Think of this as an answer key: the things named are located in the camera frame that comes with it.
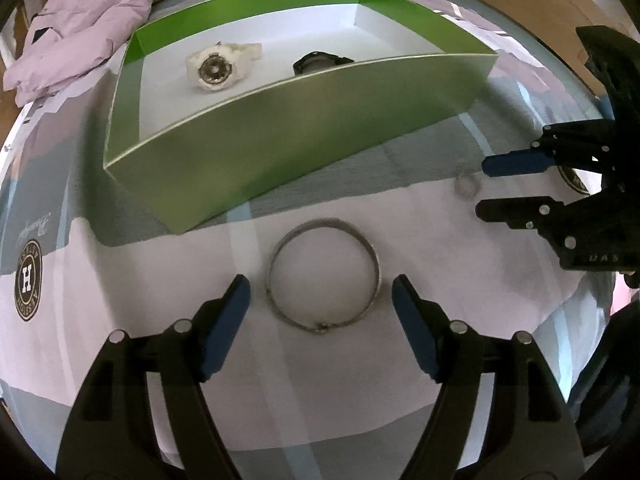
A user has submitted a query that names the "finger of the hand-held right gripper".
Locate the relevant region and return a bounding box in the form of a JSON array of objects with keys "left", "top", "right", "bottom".
[
  {"left": 475, "top": 192, "right": 640, "bottom": 271},
  {"left": 482, "top": 121, "right": 618, "bottom": 178}
]

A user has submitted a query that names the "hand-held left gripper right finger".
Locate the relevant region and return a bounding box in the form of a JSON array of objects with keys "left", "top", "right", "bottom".
[{"left": 391, "top": 274, "right": 585, "bottom": 480}]

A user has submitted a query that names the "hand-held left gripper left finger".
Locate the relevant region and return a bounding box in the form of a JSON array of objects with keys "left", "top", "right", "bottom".
[{"left": 56, "top": 274, "right": 251, "bottom": 480}]

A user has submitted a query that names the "silver ring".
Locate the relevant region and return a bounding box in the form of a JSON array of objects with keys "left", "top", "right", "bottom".
[{"left": 453, "top": 176, "right": 482, "bottom": 200}]

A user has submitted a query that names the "silver bangle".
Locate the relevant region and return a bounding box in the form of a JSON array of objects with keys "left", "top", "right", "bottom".
[{"left": 267, "top": 217, "right": 385, "bottom": 336}]

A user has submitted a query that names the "green cardboard box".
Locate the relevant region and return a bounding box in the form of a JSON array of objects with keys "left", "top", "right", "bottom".
[{"left": 102, "top": 0, "right": 499, "bottom": 235}]

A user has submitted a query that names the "printed bed sheet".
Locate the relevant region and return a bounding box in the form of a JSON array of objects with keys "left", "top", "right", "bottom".
[{"left": 0, "top": 0, "right": 640, "bottom": 461}]

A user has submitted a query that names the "black wristwatch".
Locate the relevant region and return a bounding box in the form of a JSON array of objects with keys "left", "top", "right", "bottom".
[{"left": 292, "top": 51, "right": 355, "bottom": 77}]

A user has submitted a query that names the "white wristwatch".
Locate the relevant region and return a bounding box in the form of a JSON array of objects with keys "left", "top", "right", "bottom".
[{"left": 185, "top": 41, "right": 263, "bottom": 95}]

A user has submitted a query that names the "purple quilt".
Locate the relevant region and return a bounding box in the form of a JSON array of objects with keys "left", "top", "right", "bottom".
[{"left": 2, "top": 0, "right": 166, "bottom": 107}]

